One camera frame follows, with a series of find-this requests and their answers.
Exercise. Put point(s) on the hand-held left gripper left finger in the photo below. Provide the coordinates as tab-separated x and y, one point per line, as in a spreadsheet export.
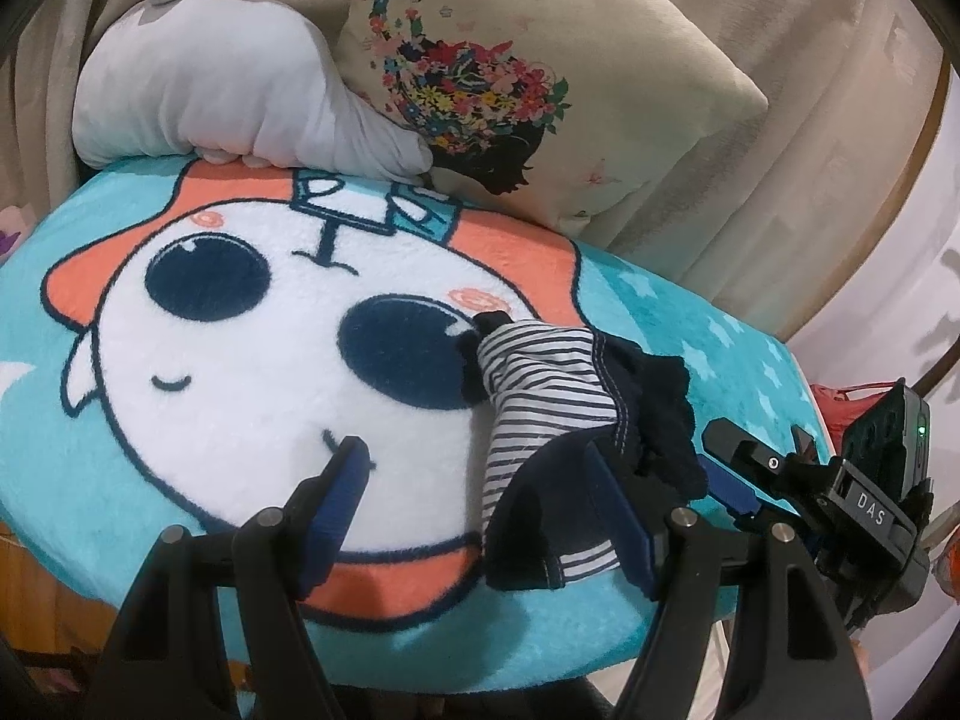
339	495

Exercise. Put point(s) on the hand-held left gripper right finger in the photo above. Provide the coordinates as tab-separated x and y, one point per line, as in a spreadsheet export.
621	514

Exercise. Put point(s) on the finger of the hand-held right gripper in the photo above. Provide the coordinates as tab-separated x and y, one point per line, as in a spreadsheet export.
804	444
739	491

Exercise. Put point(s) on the striped navy pants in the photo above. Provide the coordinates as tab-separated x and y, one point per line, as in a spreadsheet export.
547	390

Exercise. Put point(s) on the red bag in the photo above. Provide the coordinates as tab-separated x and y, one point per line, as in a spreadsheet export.
844	409

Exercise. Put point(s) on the teal star printed blanket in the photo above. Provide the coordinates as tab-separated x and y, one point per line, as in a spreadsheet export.
225	360

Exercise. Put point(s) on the wooden furniture panel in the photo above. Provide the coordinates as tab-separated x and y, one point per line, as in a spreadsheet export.
37	592

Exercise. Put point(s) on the grey plush toy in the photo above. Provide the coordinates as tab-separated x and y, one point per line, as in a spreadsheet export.
225	82

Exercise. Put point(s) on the beige floral pillow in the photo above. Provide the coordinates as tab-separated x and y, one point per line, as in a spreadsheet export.
570	67

